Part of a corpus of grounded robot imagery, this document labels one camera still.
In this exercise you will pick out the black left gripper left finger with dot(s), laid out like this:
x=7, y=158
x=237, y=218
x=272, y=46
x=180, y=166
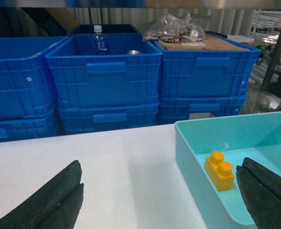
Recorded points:
x=56, y=205

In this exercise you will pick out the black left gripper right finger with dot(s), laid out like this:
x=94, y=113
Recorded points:
x=260, y=189

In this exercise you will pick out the yellow two-stud block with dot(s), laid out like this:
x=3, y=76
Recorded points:
x=219, y=171

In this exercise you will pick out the light blue plastic tray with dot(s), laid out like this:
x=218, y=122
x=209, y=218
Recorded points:
x=257, y=136

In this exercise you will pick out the lower left blue crate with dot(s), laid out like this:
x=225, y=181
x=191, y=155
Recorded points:
x=40, y=127

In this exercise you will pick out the lower middle blue crate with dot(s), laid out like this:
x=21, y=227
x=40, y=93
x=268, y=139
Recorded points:
x=88, y=120

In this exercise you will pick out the upper left blue crate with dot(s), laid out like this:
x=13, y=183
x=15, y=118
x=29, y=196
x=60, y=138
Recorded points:
x=27, y=88

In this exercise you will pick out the lower right blue crate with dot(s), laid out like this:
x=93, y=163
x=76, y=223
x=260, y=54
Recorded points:
x=172, y=110

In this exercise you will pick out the expandable roller conveyor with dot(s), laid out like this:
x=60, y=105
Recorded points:
x=266, y=53

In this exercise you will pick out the blue crate with bottle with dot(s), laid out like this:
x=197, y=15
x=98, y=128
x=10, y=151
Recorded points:
x=86, y=80

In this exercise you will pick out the blue crate with cardboard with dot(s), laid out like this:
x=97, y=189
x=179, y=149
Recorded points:
x=200, y=74

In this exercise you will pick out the brown cardboard sheet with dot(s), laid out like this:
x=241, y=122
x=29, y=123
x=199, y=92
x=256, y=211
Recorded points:
x=210, y=43

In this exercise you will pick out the clear water bottle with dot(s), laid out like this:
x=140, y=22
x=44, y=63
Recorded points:
x=99, y=41

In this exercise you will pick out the silver metal can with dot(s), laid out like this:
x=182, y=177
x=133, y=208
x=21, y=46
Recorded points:
x=134, y=52

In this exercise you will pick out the clear bag of parts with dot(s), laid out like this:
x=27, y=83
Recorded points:
x=170, y=29

